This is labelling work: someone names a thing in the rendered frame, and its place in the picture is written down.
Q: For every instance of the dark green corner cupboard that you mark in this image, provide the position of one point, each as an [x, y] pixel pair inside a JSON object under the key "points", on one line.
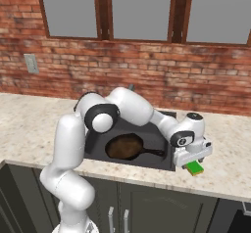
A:
{"points": [[19, 201]]}

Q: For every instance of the grey wall socket plate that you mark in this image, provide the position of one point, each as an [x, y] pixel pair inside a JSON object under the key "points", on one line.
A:
{"points": [[31, 63]]}

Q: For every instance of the green and yellow sponge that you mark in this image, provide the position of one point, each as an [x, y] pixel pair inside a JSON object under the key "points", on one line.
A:
{"points": [[195, 168]]}

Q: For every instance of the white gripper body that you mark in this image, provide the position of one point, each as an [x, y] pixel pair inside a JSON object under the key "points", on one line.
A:
{"points": [[191, 153]]}

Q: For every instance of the wooden framed window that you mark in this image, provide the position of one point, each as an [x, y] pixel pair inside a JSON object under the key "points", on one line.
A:
{"points": [[140, 11]]}

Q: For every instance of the dark brown frying pan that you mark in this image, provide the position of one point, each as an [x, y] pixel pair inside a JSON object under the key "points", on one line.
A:
{"points": [[125, 145]]}

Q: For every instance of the narrow dark green cupboard door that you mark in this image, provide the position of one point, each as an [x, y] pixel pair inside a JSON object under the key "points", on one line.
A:
{"points": [[103, 204]]}

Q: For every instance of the wide dark green cupboard door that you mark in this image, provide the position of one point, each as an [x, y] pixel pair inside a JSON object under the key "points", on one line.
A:
{"points": [[166, 210]]}

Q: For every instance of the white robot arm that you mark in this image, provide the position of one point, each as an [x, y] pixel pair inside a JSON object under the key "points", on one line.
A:
{"points": [[68, 145]]}

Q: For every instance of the black sink basin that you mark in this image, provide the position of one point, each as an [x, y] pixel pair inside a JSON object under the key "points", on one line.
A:
{"points": [[157, 139]]}

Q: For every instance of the black dishwasher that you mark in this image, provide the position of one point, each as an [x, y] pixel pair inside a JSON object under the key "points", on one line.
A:
{"points": [[232, 219]]}

